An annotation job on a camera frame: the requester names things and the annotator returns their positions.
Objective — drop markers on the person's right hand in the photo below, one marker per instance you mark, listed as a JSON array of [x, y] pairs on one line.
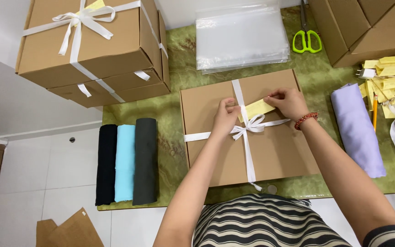
[[291, 103]]

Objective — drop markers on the person's left hand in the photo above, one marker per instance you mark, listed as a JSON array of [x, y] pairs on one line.
[[223, 120]]

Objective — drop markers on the yellow paper tag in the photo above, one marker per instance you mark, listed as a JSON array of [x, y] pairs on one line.
[[257, 109]]

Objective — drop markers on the flat brown cardboard box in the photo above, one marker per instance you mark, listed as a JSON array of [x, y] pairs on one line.
[[279, 154]]

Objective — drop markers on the lilac folded cloth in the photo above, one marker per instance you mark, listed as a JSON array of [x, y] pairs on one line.
[[357, 130]]

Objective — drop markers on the white charger plug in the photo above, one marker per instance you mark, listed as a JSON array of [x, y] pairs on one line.
[[367, 73]]

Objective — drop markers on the stack of clear plastic bags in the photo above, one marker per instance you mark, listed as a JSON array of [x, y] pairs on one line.
[[240, 37]]

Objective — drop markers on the yellow pencil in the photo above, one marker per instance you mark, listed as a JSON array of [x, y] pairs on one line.
[[375, 113]]

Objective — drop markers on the brown cardboard box under stack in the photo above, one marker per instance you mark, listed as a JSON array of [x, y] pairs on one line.
[[142, 87]]

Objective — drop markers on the dark grey folded cloth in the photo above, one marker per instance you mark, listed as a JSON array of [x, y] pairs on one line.
[[145, 161]]

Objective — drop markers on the plain brown cardboard box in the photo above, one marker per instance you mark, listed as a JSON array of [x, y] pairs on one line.
[[338, 24], [386, 37]]

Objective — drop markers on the pile of yellow paper tags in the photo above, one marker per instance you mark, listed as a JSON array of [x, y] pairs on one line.
[[394, 80]]

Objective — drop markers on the light blue folded cloth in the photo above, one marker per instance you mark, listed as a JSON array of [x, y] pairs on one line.
[[124, 163]]

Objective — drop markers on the person's striped shirt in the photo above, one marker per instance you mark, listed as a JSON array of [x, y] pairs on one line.
[[262, 223]]

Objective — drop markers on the white ribbon with loose ends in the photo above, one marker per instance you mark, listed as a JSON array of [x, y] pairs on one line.
[[106, 89]]

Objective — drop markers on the black folded cloth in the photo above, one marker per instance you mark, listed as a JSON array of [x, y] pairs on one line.
[[106, 164]]

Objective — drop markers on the tall brown cardboard box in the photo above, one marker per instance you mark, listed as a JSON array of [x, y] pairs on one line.
[[115, 51]]

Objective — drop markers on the yellow tag under bow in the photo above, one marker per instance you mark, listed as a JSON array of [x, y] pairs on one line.
[[96, 5]]

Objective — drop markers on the long white ribbon with bow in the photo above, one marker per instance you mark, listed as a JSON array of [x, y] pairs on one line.
[[81, 19]]

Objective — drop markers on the brown cardboard scraps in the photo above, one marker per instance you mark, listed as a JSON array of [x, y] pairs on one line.
[[70, 231]]

